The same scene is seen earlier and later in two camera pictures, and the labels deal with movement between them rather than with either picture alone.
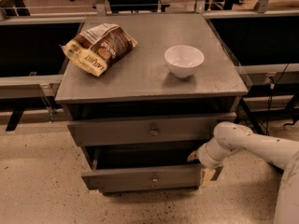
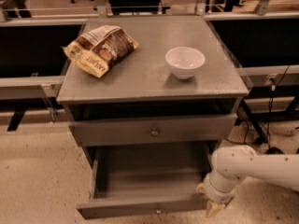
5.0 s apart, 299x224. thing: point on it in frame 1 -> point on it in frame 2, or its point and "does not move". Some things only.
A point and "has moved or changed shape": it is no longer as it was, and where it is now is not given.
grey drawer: x=145 y=169 has moved or changed shape
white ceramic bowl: x=183 y=60 does not move
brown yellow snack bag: x=94 y=50 does not move
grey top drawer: x=145 y=131 does not move
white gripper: x=204 y=158 -> x=215 y=194
